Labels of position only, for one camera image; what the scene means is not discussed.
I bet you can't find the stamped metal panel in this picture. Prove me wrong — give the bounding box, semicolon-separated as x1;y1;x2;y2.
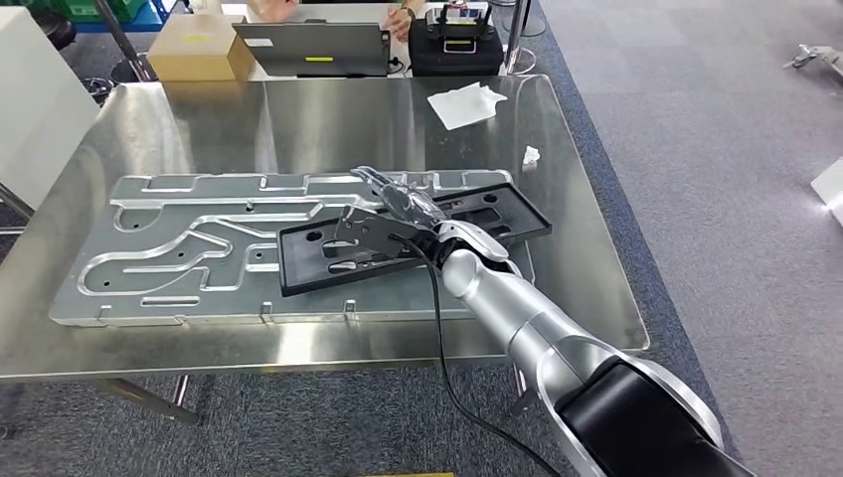
49;169;536;329

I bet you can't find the grey laptop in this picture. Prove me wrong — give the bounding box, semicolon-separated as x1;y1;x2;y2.
232;21;394;79

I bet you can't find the cardboard-side stanchion post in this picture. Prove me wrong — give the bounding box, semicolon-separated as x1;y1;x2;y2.
82;0;159;100

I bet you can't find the black carrying case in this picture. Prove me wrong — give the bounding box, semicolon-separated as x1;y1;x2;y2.
407;18;505;78

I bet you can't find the black plastic frame part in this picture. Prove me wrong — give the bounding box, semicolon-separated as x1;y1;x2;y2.
276;182;553;298

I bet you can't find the brown cardboard box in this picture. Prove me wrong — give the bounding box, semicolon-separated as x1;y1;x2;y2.
145;14;256;83

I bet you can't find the person's left hand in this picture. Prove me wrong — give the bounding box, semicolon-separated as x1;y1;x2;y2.
382;7;415;43

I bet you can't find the chrome stanchion post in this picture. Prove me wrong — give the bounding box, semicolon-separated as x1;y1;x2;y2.
503;0;539;76

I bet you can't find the person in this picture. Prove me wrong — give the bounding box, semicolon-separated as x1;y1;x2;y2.
247;0;422;43

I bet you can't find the person's right hand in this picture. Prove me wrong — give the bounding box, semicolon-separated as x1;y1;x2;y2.
247;0;299;23

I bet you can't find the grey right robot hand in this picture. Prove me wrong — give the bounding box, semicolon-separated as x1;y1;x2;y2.
350;165;450;232

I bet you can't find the white crumpled paper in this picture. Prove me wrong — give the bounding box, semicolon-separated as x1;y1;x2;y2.
426;81;509;131

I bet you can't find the black round stool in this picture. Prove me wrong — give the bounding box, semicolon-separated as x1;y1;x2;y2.
33;9;78;52

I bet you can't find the black remote controller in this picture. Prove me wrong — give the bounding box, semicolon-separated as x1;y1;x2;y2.
427;1;496;42

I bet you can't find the white paper sheet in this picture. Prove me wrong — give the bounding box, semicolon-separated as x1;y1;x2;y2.
809;156;843;229

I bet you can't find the steel workbench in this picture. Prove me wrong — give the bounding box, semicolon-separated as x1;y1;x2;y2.
0;74;651;427

